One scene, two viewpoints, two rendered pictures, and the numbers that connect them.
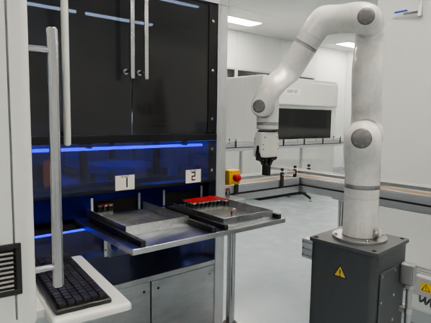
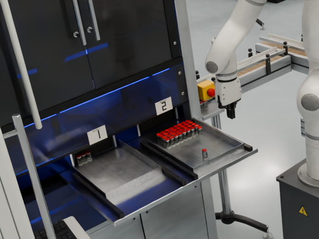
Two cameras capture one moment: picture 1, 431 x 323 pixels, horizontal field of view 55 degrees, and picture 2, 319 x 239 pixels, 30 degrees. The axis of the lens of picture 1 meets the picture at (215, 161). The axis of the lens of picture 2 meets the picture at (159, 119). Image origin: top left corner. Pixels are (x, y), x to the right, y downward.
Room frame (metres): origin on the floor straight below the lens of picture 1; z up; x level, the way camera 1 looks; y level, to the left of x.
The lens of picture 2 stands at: (-0.47, -0.27, 2.15)
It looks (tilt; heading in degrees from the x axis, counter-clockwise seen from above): 27 degrees down; 10
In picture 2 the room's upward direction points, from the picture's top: 10 degrees counter-clockwise
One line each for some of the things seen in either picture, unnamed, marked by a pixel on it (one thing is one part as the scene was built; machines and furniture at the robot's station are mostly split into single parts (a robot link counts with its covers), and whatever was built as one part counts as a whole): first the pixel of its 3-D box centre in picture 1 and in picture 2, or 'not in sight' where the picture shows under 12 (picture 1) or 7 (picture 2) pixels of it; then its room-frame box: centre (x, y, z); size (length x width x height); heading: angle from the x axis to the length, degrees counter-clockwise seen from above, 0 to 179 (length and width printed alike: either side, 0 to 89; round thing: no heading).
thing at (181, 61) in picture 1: (177, 65); (127, 4); (1.84, 0.17, 1.51); 0.43 x 0.01 x 0.59; 129
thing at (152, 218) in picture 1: (136, 216); (113, 167); (1.59, 0.31, 0.90); 0.34 x 0.26 x 0.04; 39
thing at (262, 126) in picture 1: (267, 126); (227, 73); (1.62, -0.20, 1.25); 0.09 x 0.08 x 0.03; 129
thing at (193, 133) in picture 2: (208, 205); (182, 136); (1.79, 0.03, 0.90); 0.18 x 0.02 x 0.05; 128
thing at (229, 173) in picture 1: (230, 176); (204, 89); (2.06, -0.08, 1.00); 0.08 x 0.07 x 0.07; 39
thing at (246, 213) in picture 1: (221, 210); (194, 144); (1.72, -0.03, 0.90); 0.34 x 0.26 x 0.04; 39
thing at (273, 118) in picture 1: (267, 105); (223, 54); (1.62, -0.20, 1.34); 0.09 x 0.08 x 0.13; 156
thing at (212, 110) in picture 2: (226, 199); (205, 109); (2.10, -0.06, 0.87); 0.14 x 0.13 x 0.02; 39
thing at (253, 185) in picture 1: (251, 182); (233, 76); (2.35, -0.21, 0.92); 0.69 x 0.16 x 0.16; 129
